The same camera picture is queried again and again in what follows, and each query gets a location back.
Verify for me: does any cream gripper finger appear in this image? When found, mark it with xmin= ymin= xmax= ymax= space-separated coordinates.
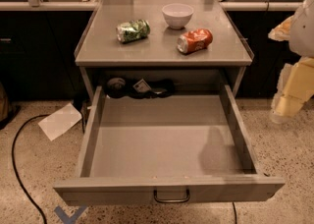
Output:
xmin=268 ymin=16 xmax=292 ymax=41
xmin=270 ymin=57 xmax=314 ymax=124

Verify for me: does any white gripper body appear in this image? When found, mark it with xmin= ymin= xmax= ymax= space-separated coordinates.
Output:
xmin=289 ymin=0 xmax=314 ymax=57

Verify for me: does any red coke can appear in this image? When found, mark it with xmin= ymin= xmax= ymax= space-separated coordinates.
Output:
xmin=177 ymin=28 xmax=213 ymax=54

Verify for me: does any green soda can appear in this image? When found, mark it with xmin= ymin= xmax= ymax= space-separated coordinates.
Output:
xmin=116 ymin=19 xmax=150 ymax=43

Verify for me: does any grey cabinet with top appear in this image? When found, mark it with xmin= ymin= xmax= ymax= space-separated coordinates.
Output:
xmin=76 ymin=0 xmax=252 ymax=99

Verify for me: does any open grey top drawer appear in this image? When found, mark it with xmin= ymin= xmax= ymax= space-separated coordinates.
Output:
xmin=54 ymin=87 xmax=285 ymax=205

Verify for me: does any white bowl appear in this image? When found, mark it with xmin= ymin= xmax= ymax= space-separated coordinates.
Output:
xmin=162 ymin=3 xmax=194 ymax=29

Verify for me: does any black bundle with tag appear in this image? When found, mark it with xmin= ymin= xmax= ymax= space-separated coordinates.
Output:
xmin=105 ymin=78 xmax=176 ymax=99

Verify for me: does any white paper sheet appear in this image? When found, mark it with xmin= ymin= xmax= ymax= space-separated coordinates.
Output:
xmin=38 ymin=103 xmax=81 ymax=140

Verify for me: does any black metal drawer handle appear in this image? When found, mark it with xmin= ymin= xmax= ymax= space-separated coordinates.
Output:
xmin=153 ymin=189 xmax=190 ymax=204

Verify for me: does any black cable on floor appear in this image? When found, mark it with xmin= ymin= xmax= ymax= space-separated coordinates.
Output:
xmin=11 ymin=113 xmax=51 ymax=224

